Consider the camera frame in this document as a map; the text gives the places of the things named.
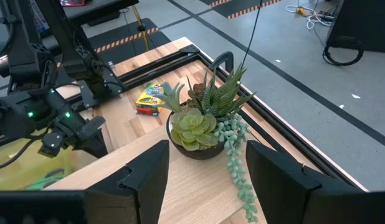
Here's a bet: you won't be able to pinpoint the black hazard-striped floor mat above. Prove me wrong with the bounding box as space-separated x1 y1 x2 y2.
207 0 284 20
56 17 172 68

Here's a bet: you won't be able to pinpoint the black frame clamp handle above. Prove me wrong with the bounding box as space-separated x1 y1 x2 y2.
208 50 235 74

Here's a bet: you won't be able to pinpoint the black table frame rails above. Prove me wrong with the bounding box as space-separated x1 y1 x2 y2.
0 43 369 192

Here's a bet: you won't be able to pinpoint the red item on desk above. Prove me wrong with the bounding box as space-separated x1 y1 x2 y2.
59 0 87 7

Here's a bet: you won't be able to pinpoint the black cable coil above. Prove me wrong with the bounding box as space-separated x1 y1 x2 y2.
321 35 365 67

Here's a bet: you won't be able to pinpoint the dark grey desk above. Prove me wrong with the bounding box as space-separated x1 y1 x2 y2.
24 0 140 27

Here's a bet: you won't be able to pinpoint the wooden shelf riser black frame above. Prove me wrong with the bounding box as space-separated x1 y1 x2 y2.
44 119 270 224

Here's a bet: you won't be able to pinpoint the thin black hanging cable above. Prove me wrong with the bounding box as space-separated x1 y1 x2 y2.
240 0 264 68

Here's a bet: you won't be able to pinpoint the succulent plant in black bowl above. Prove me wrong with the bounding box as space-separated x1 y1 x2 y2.
153 63 260 224

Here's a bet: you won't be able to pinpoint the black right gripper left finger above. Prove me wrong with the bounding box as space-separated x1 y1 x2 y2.
83 139 171 224

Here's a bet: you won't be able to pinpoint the yellow cable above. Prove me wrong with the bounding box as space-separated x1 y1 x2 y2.
131 4 150 52

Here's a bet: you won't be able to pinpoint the yellow crayon box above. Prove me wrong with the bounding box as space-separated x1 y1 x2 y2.
135 82 166 118

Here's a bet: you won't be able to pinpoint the yellow plastic tray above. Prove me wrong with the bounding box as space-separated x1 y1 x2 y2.
0 130 100 192

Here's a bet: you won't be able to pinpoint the black cabinet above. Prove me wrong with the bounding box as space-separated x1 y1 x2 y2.
325 0 385 54

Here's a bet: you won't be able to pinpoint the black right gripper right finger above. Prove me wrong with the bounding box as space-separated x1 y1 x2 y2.
245 139 323 224

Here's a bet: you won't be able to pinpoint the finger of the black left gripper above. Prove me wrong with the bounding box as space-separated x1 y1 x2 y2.
81 115 107 138
76 129 109 159

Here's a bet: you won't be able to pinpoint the white floor cable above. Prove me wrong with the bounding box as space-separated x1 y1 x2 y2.
285 3 334 30

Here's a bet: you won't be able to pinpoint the green-handled scissors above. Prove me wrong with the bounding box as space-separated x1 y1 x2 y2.
23 169 67 191

